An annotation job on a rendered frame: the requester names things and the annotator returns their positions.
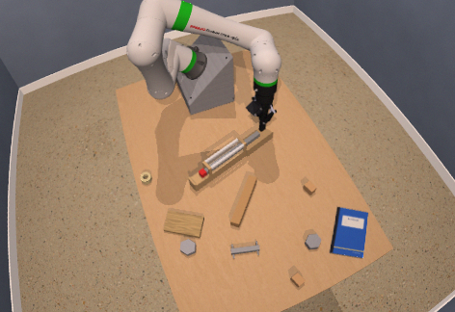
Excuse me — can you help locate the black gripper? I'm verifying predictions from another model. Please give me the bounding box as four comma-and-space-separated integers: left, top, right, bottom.
252, 94, 277, 132

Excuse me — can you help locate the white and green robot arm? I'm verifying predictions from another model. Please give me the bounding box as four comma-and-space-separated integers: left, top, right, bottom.
126, 0, 281, 99

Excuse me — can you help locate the brown wooden bar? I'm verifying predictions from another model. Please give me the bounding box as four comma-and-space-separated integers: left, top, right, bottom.
230, 175, 257, 227

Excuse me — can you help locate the blue notebook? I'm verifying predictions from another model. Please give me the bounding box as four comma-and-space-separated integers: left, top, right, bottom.
330, 207, 368, 258

